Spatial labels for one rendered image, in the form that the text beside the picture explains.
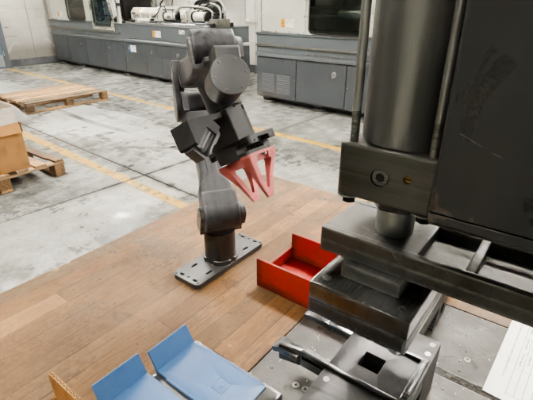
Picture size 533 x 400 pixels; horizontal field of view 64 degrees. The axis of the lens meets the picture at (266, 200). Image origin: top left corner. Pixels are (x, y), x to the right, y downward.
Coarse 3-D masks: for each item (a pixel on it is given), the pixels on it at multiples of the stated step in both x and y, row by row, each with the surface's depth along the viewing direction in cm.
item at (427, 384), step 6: (438, 354) 55; (366, 360) 54; (372, 360) 54; (366, 366) 55; (372, 366) 54; (378, 366) 53; (432, 366) 54; (432, 372) 56; (426, 378) 52; (432, 378) 57; (426, 384) 54; (420, 390) 51; (426, 390) 55; (420, 396) 52; (426, 396) 57
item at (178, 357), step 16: (176, 336) 62; (160, 352) 60; (176, 352) 61; (192, 352) 62; (208, 352) 62; (160, 368) 59; (176, 368) 59; (192, 368) 59; (208, 368) 59; (224, 368) 59; (192, 384) 57; (208, 384) 57; (240, 384) 57; (256, 384) 57
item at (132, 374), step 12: (132, 360) 57; (120, 372) 56; (132, 372) 57; (144, 372) 58; (96, 384) 54; (108, 384) 55; (120, 384) 56; (132, 384) 57; (144, 384) 57; (156, 384) 57; (96, 396) 53; (108, 396) 54; (120, 396) 55; (132, 396) 55; (144, 396) 55; (156, 396) 55; (168, 396) 55
